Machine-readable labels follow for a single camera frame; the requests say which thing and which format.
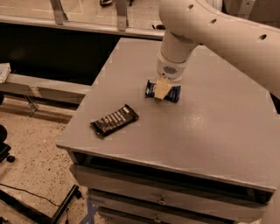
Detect black office chair base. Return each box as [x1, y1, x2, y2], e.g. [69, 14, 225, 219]
[0, 91, 16, 164]

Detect metal window frame rail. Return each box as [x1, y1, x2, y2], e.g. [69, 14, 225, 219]
[0, 0, 164, 39]

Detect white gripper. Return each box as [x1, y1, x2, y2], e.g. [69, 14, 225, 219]
[155, 52, 187, 100]

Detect blue rxbar blueberry bar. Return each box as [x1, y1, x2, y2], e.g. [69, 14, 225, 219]
[145, 80, 181, 103]

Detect black rxbar snack bar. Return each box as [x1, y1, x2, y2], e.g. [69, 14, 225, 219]
[90, 104, 139, 137]

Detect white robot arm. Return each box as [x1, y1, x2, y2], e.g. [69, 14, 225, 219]
[157, 0, 280, 98]

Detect grey metal bench rail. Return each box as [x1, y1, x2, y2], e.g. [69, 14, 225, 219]
[0, 73, 91, 116]

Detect black floor stand frame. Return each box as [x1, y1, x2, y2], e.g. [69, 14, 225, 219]
[0, 185, 82, 224]

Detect black floor cable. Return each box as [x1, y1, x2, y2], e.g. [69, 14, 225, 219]
[0, 183, 60, 208]

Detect grey drawer cabinet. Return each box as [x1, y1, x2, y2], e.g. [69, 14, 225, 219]
[58, 38, 280, 224]

